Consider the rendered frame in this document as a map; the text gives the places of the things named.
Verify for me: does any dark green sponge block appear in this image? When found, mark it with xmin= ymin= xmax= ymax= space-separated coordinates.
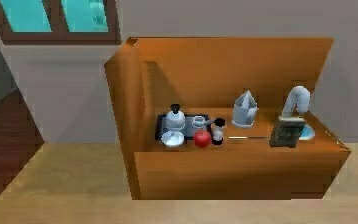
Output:
xmin=269 ymin=116 xmax=306 ymax=149

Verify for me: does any black and white pepper shaker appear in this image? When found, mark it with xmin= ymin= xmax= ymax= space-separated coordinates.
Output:
xmin=212 ymin=117 xmax=226 ymax=146

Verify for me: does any black stove top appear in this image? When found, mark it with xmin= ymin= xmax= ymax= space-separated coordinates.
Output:
xmin=154 ymin=113 xmax=211 ymax=142

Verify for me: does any white round plate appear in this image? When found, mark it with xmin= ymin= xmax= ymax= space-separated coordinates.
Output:
xmin=160 ymin=130 xmax=186 ymax=148

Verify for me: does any white curved faucet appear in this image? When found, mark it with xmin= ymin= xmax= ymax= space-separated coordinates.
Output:
xmin=277 ymin=85 xmax=312 ymax=120

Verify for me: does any silver knife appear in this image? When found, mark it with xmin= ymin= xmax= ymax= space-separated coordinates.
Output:
xmin=227 ymin=135 xmax=270 ymax=140

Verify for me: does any red round tomato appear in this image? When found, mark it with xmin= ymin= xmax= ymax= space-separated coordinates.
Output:
xmin=192 ymin=129 xmax=212 ymax=149

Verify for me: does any white kettle with black lid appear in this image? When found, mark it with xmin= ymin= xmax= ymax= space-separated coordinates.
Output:
xmin=165 ymin=103 xmax=187 ymax=133

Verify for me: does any orange wooden kitchen counter cabinet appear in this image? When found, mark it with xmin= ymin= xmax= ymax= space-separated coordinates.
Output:
xmin=103 ymin=36 xmax=352 ymax=201

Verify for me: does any brown framed window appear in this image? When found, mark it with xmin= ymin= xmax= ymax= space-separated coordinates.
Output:
xmin=0 ymin=0 xmax=122 ymax=46

